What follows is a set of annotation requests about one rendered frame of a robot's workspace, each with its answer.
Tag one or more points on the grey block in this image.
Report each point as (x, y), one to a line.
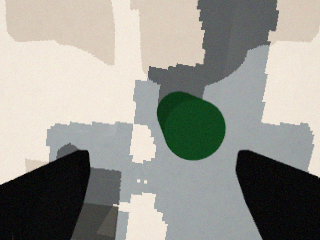
(96, 222)

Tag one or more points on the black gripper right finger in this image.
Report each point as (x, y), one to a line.
(283, 200)

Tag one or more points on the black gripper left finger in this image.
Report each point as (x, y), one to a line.
(44, 204)

